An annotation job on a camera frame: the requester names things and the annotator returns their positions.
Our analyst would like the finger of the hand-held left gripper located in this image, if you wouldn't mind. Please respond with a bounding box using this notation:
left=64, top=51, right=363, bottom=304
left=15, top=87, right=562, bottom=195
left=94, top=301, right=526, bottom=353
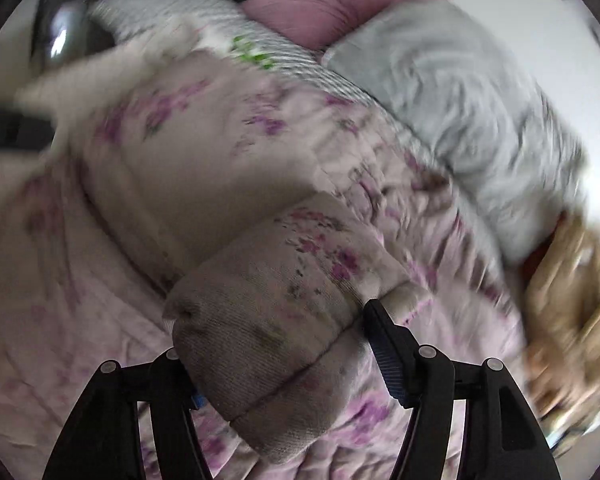
left=0, top=106, right=56, bottom=153

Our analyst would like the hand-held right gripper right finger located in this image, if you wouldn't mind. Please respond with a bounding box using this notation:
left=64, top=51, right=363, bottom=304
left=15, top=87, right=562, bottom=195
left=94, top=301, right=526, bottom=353
left=361, top=298, right=562, bottom=480

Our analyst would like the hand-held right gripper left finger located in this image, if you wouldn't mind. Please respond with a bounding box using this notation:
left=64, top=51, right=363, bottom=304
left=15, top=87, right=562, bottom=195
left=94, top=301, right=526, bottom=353
left=42, top=347, right=216, bottom=480

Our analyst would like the pink floral padded jacket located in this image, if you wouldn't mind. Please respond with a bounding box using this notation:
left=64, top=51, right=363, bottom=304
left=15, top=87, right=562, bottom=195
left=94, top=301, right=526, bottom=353
left=0, top=50, right=531, bottom=480

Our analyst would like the cherry print bedsheet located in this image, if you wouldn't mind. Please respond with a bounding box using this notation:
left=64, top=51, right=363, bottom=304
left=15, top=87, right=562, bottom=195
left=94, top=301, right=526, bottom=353
left=17, top=10, right=276, bottom=111

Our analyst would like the red cloth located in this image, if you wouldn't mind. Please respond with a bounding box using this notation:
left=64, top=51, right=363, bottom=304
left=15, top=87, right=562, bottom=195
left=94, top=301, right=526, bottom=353
left=522, top=240, right=556, bottom=276

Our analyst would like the beige fleece robe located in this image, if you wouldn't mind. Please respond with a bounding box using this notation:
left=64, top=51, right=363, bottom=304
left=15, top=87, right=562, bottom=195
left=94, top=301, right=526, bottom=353
left=522, top=210, right=600, bottom=456

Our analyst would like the checked blanket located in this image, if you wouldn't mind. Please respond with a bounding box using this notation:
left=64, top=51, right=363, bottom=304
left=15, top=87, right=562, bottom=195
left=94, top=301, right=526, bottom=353
left=87, top=0, right=381, bottom=106

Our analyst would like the grey pillow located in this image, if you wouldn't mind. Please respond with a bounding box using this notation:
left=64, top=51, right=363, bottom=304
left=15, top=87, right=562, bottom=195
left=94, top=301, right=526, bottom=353
left=322, top=0, right=588, bottom=266

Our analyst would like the pink pillow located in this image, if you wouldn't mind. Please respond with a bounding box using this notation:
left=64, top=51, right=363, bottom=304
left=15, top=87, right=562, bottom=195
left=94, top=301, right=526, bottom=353
left=240, top=0, right=451, bottom=51

